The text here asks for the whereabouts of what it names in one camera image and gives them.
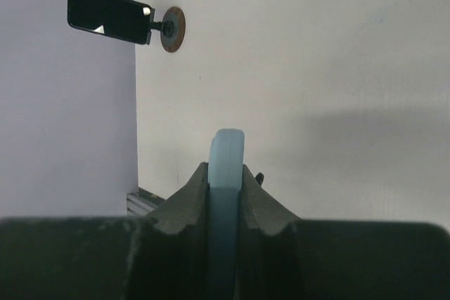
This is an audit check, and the wooden-base phone stand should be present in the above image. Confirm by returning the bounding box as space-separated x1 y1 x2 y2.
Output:
146 6 186 53

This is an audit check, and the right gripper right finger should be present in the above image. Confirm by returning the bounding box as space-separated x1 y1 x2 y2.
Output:
238 169 449 299

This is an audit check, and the black phone on wooden stand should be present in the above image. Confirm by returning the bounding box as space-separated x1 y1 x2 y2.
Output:
67 0 154 44

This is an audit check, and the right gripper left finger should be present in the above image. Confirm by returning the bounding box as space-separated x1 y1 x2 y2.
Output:
1 163 208 299

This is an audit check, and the light blue cased phone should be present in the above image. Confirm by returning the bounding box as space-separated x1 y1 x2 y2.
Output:
206 129 245 299

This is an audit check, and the horizontal aluminium rail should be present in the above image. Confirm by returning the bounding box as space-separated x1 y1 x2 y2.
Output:
126 188 165 216

